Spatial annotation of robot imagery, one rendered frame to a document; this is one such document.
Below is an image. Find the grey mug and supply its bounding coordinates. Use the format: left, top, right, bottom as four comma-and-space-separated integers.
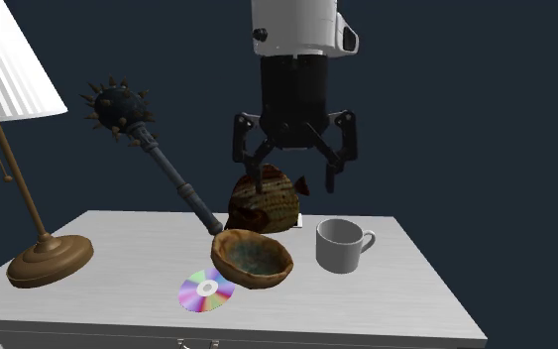
314, 217, 378, 276

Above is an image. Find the brown wooden bowl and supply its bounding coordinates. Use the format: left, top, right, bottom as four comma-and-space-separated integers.
210, 228, 295, 291

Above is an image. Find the brown striped fish figure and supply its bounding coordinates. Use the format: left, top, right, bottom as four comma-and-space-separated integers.
223, 163, 311, 236

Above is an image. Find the dark spiked mace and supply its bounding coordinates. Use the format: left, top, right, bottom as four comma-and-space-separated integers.
78, 74, 225, 238

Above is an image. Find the pale wooden chest of drawers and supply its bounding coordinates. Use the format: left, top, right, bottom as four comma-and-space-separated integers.
0, 208, 490, 349

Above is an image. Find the rainbow compact disc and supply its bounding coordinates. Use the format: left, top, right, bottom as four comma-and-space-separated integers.
177, 268, 237, 314

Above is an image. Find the brass table lamp white shade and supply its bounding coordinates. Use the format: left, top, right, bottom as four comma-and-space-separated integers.
0, 0, 95, 291

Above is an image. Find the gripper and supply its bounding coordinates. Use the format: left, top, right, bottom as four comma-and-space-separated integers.
231, 54, 359, 195

